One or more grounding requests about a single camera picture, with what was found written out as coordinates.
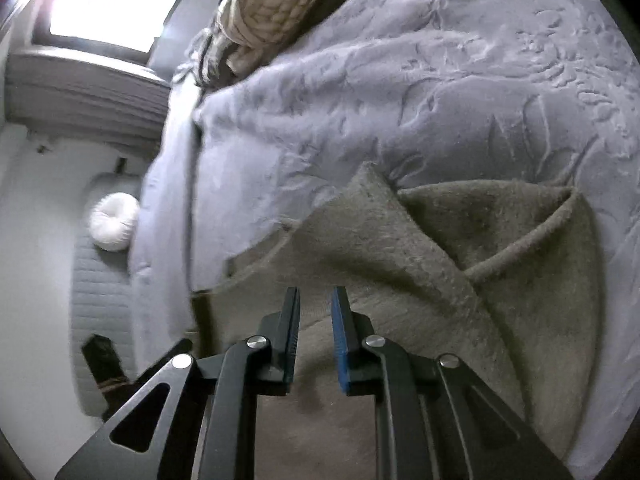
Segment white round pillow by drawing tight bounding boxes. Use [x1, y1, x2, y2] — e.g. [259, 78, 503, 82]
[89, 192, 142, 253]

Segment dark green garment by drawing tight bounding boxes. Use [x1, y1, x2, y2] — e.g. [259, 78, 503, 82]
[172, 22, 243, 92]

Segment lavender embossed blanket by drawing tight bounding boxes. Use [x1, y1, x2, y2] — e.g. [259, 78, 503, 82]
[127, 0, 640, 466]

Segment beige striped garment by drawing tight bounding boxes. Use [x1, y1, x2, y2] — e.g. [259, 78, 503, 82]
[219, 0, 386, 77]

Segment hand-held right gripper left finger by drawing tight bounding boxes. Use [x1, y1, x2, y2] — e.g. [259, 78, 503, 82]
[55, 287, 301, 480]

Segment grey quilted mattress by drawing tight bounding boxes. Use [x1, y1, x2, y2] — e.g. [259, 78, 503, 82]
[71, 172, 151, 417]

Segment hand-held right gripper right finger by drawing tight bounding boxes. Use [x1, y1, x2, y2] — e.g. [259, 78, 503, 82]
[331, 286, 576, 480]

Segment dark object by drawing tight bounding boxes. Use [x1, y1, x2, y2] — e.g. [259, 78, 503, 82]
[81, 334, 143, 422]

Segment olive knit sweater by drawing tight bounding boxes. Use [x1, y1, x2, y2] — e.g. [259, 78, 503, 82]
[192, 162, 603, 480]

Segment bright window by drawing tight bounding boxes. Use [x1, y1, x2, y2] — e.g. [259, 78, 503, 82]
[31, 0, 207, 56]

